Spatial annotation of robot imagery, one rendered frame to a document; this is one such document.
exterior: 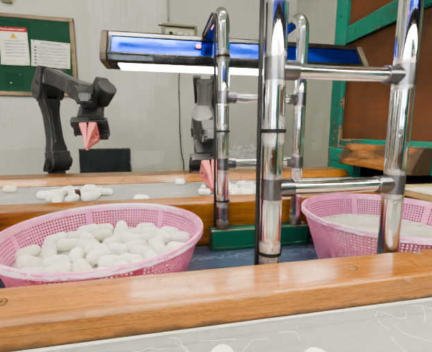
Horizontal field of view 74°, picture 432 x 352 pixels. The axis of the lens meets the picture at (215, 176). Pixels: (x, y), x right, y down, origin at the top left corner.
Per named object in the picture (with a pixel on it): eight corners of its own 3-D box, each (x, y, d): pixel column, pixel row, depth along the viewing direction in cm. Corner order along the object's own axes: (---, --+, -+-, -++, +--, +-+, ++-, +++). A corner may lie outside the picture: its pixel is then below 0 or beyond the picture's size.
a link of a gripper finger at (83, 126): (102, 139, 78) (105, 117, 84) (74, 139, 77) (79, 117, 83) (106, 156, 83) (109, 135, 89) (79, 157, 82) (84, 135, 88)
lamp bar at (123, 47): (105, 69, 66) (104, 35, 65) (348, 79, 77) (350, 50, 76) (98, 61, 58) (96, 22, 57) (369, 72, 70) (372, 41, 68)
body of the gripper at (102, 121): (106, 121, 84) (109, 105, 88) (68, 121, 82) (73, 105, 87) (109, 137, 89) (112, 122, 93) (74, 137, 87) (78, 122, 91)
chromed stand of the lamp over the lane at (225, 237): (197, 221, 73) (196, 33, 66) (272, 216, 76) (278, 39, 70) (211, 251, 54) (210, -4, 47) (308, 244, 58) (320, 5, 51)
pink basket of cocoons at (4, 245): (3, 276, 45) (-4, 217, 44) (162, 242, 59) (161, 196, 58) (-27, 417, 23) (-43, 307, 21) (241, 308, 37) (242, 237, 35)
